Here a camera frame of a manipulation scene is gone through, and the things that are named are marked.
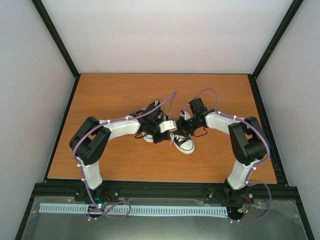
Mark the white slotted cable duct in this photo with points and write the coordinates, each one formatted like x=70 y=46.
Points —
x=136 y=210

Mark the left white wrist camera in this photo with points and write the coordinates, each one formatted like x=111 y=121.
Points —
x=168 y=125

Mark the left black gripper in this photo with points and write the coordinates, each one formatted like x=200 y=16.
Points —
x=166 y=136

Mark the black sneaker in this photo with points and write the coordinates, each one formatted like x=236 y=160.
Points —
x=188 y=146
x=150 y=136

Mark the left black frame post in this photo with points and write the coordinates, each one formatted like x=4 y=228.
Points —
x=46 y=19

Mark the black frame post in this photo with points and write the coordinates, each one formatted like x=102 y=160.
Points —
x=281 y=29
x=46 y=19

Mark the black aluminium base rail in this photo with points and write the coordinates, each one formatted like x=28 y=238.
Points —
x=115 y=191

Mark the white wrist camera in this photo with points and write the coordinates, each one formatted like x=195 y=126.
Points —
x=168 y=125
x=185 y=115

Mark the right black frame post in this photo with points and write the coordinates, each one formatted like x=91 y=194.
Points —
x=281 y=29

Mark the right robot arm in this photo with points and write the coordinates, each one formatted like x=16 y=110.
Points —
x=248 y=142

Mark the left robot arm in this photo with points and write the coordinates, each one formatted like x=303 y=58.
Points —
x=90 y=141

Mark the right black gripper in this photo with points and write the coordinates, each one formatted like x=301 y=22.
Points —
x=181 y=126

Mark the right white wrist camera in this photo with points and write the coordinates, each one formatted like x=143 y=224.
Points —
x=185 y=115

